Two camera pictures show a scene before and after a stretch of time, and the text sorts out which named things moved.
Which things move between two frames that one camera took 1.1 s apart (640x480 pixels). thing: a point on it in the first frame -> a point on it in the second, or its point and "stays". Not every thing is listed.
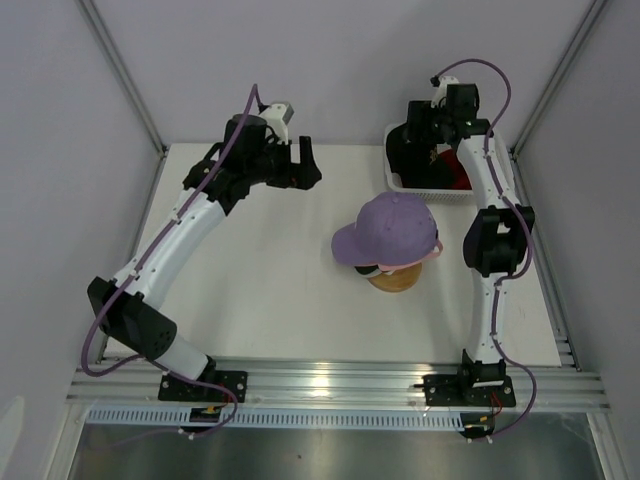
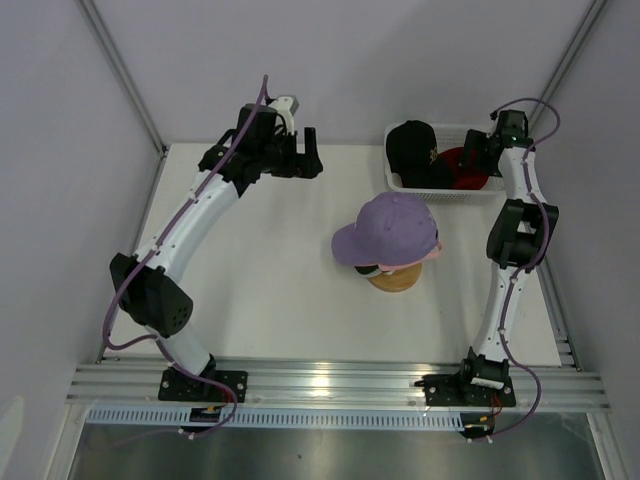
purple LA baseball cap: x=390 y=229 stays
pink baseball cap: x=388 y=268 stays
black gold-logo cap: x=416 y=163 stays
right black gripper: x=422 y=112 -> x=474 y=141
